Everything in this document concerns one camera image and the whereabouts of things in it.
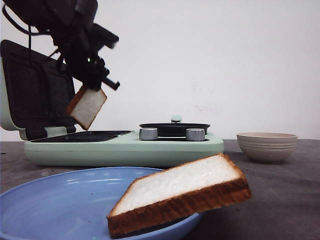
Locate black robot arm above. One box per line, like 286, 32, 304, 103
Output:
2, 0, 120, 91

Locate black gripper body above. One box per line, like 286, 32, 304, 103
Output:
51, 23, 110, 83

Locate right silver control knob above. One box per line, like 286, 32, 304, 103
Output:
185, 128, 206, 142

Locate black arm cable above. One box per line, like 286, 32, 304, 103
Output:
1, 4, 63, 73

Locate mint green breakfast maker base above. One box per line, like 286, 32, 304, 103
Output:
24, 130, 224, 167

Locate black round frying pan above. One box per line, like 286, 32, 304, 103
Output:
139, 115, 211, 137

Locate blue ceramic plate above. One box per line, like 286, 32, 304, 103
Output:
0, 166, 202, 240

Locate left silver control knob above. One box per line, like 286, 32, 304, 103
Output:
139, 127, 158, 141

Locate beige ribbed ceramic bowl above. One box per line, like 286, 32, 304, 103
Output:
236, 132, 298, 163

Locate mint green sandwich maker lid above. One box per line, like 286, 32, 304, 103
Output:
0, 40, 76, 140

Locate white bread slice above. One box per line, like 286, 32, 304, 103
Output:
65, 85, 107, 130
106, 153, 252, 239

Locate silver control knob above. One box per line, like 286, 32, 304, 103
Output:
185, 128, 206, 142
139, 127, 158, 141

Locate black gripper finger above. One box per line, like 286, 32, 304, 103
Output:
101, 75, 120, 91
83, 79, 102, 91

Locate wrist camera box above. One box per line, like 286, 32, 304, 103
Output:
90, 23, 119, 52

